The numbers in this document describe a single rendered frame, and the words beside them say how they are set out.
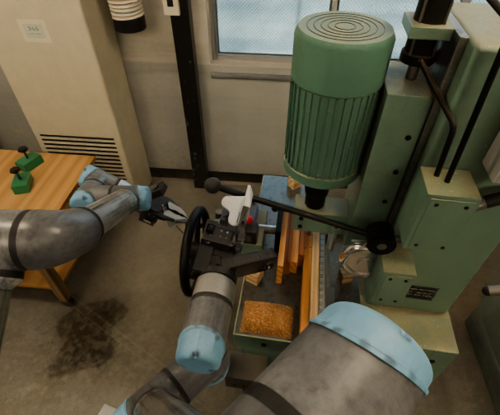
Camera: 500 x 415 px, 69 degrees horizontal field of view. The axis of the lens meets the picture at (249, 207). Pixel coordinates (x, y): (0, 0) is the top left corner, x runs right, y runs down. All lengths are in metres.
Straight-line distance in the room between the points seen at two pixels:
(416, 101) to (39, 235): 0.71
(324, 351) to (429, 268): 0.69
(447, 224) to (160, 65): 1.83
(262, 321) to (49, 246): 0.49
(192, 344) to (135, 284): 1.57
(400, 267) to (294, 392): 0.58
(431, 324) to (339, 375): 0.84
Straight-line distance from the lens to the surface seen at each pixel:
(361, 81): 0.68
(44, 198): 2.00
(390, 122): 0.74
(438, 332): 1.15
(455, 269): 1.02
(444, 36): 0.72
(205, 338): 0.60
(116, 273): 2.23
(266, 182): 1.26
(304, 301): 0.92
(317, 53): 0.66
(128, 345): 1.98
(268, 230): 1.03
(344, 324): 0.35
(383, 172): 0.81
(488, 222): 0.91
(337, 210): 0.95
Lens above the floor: 1.73
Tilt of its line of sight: 45 degrees down
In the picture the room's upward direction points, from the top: straight up
